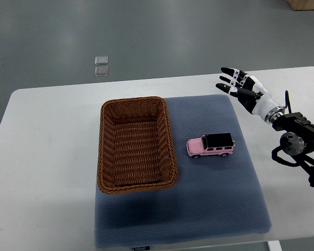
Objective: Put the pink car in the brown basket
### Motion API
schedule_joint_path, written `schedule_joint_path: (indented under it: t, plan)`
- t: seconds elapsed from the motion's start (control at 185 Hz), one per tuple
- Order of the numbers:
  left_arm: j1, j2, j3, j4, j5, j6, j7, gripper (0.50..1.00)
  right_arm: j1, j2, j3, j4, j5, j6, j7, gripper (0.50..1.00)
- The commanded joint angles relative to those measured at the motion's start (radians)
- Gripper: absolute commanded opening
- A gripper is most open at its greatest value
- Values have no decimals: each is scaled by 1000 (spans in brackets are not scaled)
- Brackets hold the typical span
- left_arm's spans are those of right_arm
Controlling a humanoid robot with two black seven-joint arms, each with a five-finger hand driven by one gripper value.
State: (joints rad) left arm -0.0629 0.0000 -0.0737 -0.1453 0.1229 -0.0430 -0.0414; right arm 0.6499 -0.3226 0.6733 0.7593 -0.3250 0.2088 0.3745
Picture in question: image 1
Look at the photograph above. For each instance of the wooden furniture corner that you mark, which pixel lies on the wooden furniture corner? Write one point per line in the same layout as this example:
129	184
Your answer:
299	5

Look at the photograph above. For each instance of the upper floor socket plate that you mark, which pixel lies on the upper floor socket plate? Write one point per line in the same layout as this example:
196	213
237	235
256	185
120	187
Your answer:
101	60

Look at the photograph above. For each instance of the blue-grey padded mat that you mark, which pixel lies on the blue-grey padded mat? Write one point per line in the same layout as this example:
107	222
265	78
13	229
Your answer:
213	197

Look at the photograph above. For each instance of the brown wicker basket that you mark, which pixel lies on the brown wicker basket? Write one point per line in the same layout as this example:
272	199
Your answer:
136	150

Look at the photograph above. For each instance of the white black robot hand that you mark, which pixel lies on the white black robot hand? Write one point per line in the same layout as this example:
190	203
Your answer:
251	94

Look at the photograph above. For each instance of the pink toy car black roof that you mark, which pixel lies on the pink toy car black roof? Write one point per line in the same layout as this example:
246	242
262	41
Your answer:
218	144

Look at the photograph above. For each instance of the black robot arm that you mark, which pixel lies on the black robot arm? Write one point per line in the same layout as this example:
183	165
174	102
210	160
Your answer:
296	145

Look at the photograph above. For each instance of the white table leg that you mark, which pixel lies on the white table leg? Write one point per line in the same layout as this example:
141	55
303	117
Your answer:
274	246

